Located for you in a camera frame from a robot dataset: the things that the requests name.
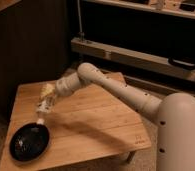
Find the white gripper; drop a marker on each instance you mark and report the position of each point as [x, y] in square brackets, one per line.
[64, 87]

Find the black ceramic bowl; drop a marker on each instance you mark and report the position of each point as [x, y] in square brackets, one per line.
[29, 142]

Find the metal pole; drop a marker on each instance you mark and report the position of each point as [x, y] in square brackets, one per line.
[81, 32]

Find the white plastic bottle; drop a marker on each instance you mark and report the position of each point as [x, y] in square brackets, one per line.
[43, 108]

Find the low wooden table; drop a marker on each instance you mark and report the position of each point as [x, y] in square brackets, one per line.
[88, 125]

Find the wooden shelf with items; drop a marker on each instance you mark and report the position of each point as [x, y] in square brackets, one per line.
[158, 7]

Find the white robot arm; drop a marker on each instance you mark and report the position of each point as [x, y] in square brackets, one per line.
[174, 115]

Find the long grey case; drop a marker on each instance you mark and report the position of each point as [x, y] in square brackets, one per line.
[132, 58]

